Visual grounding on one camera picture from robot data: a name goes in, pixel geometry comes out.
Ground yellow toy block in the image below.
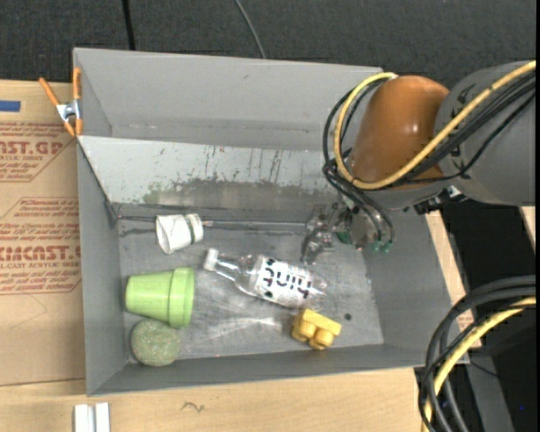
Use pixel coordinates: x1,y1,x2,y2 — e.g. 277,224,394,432
289,308,344,351

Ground green speckled ball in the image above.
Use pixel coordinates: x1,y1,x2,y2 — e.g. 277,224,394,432
130,319,182,368

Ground grey metal bin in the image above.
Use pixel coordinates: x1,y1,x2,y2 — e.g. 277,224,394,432
71,46,472,398

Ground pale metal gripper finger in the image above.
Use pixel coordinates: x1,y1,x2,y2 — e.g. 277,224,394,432
300,233,337,265
306,204,341,236

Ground clear plastic bottle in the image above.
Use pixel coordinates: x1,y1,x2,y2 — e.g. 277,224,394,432
202,247,330,311

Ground brown cardboard board red print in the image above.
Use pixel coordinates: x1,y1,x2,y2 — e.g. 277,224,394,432
0,77,87,388

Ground light green plastic cup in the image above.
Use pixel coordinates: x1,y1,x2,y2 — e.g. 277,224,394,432
124,265,196,330

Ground black cylinder on white bracket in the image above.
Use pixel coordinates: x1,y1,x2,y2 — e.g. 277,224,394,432
412,184,463,216

